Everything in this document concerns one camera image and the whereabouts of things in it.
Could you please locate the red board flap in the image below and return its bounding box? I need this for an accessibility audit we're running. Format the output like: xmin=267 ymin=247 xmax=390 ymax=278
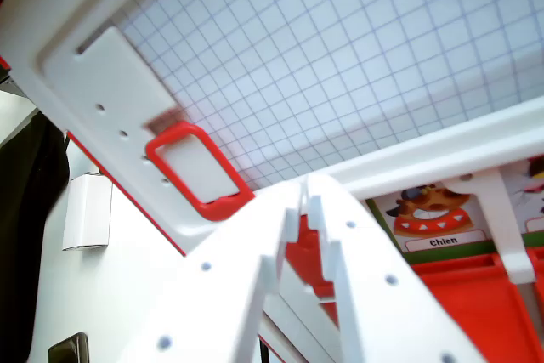
xmin=283 ymin=213 xmax=341 ymax=324
xmin=411 ymin=251 xmax=537 ymax=363

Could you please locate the dog picture card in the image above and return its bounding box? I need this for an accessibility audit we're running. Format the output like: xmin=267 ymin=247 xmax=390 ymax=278
xmin=365 ymin=183 xmax=497 ymax=254

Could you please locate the black flat device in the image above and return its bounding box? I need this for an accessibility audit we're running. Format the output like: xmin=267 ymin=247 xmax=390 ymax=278
xmin=48 ymin=332 xmax=91 ymax=363

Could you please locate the white power adapter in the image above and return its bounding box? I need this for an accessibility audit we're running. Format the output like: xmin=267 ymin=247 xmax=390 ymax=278
xmin=62 ymin=173 xmax=114 ymax=252

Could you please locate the black box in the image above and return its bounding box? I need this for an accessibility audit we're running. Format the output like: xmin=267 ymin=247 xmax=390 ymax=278
xmin=0 ymin=110 xmax=71 ymax=363

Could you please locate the red and white game board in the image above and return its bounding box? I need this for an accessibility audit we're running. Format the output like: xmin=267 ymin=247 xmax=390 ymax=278
xmin=0 ymin=0 xmax=544 ymax=363

